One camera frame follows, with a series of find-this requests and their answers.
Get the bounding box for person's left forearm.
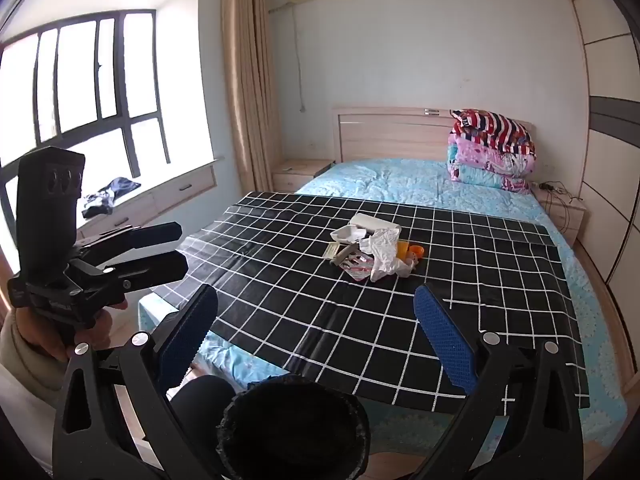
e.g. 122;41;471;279
0;317;71;411

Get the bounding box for wooden bed headboard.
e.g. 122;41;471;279
332;106;536;167

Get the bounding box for pink folded quilt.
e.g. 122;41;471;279
446;132;536;180

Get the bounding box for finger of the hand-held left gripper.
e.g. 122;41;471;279
102;251;190;293
77;221;182;266

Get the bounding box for grey packaging piece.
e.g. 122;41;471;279
330;245;362;267

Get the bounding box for beige curtain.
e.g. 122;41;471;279
220;0;282;194

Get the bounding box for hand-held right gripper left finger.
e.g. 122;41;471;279
52;284;226;480

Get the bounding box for white plastic tray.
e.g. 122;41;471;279
331;225;371;247

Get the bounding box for person's black pants leg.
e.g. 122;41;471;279
167;376;237;461

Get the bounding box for black trash bin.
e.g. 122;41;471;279
216;379;372;480

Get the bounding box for striped folded quilt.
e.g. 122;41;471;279
450;108;536;157

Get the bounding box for blue floral bedsheet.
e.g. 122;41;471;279
137;158;628;441

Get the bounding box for window seat cabinet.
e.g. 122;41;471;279
75;157;221;242

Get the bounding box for white plastic bag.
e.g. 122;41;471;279
357;228;416;283

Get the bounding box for wooden nightstand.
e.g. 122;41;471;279
530;182;587;248
272;159;335;194

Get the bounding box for black framed window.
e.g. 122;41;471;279
0;9;173;243

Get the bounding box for white sliding wardrobe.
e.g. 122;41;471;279
570;0;640;321

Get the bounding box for person's left hand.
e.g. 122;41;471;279
15;302;127;361

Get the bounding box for pink blister pack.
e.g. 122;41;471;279
341;255;374;284

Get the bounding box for black checked tablecloth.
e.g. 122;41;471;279
150;191;591;413

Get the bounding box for black cables on nightstand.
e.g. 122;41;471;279
532;181;577;232

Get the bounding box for dark crumpled clothes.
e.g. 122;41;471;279
81;176;142;219

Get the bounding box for blue folded quilt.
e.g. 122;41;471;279
450;162;532;194

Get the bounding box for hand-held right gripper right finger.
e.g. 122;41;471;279
414;284;583;480

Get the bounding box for white wall cable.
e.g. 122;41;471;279
291;2;309;114

